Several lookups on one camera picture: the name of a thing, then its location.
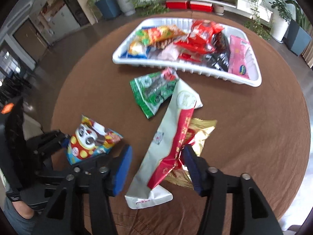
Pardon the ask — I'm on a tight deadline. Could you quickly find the person's left forearm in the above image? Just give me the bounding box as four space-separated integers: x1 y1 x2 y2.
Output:
4 196 37 235

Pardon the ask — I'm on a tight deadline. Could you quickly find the white plastic tray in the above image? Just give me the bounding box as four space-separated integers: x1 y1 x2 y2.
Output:
112 18 263 87

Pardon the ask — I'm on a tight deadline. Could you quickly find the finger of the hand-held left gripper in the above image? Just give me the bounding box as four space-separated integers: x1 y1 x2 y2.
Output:
35 167 72 184
27 130 70 157

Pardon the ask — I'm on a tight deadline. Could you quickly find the plant in blue pot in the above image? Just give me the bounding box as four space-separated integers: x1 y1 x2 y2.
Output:
87 0 121 20

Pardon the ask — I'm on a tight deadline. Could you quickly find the blue panda snack packet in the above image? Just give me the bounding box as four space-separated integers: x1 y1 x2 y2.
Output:
66 115 124 165

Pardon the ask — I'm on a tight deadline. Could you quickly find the plant in dark grey pot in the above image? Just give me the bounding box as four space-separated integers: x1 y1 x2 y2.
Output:
285 0 312 57

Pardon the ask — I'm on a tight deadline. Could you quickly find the white low media cabinet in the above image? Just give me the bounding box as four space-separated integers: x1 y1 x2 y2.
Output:
156 0 273 21

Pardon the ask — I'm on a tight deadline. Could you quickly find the red white checkered snack packet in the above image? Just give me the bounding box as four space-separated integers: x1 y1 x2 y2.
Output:
153 38 176 51

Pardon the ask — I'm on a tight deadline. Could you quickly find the large red snack bag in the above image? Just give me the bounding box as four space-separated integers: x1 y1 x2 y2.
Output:
175 20 224 61

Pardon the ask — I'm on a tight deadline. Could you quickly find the long white red snack packet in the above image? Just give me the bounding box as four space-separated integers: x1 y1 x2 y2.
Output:
124 78 203 210

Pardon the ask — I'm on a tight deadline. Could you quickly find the red strawberry print snack packet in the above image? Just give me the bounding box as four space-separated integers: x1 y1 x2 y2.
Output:
149 43 181 61

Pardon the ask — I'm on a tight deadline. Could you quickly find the gold snack packet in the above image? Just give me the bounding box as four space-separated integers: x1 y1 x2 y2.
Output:
163 117 218 191

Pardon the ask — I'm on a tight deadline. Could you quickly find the wood and white cupboard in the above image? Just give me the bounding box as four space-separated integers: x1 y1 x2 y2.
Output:
29 0 88 44

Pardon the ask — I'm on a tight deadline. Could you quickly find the beige curtain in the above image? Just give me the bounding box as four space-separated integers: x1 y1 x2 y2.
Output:
302 37 313 68

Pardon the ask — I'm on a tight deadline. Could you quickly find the window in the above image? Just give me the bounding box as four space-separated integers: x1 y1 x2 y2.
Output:
0 49 15 79

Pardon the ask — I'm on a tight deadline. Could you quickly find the black snack packet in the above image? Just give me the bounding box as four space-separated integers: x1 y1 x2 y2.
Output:
204 32 231 72

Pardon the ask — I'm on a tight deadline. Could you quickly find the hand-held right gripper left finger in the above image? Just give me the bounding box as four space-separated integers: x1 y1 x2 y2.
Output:
32 144 133 235

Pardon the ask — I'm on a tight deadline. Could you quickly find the brown tablecloth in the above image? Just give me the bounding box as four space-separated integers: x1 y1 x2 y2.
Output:
51 10 311 235

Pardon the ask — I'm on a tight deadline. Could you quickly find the red storage box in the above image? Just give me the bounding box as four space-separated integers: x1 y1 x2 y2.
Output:
166 0 189 10
189 1 213 12

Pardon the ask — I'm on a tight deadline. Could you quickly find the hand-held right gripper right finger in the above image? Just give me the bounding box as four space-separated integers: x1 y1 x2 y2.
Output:
181 145 284 235

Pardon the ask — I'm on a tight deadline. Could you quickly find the green snack packet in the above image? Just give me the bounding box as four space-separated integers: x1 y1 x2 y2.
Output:
130 67 180 119

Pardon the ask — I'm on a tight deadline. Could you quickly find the plant in tall white pot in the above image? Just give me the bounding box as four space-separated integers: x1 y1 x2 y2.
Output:
268 0 292 42

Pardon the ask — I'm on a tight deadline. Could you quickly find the pink snack packet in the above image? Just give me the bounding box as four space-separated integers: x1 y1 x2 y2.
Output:
227 35 252 80

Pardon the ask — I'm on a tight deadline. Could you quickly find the orange yellow snack packet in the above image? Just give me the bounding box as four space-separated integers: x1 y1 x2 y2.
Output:
136 24 186 48

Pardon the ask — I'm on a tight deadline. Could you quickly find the trailing green plant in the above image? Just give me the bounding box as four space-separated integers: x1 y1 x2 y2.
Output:
245 0 272 40

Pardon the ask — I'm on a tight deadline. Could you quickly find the black wrist strap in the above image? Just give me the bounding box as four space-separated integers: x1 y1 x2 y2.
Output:
6 191 22 202

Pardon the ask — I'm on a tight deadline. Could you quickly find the blue bread snack packet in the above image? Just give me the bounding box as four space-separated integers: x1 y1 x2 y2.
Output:
122 39 151 59

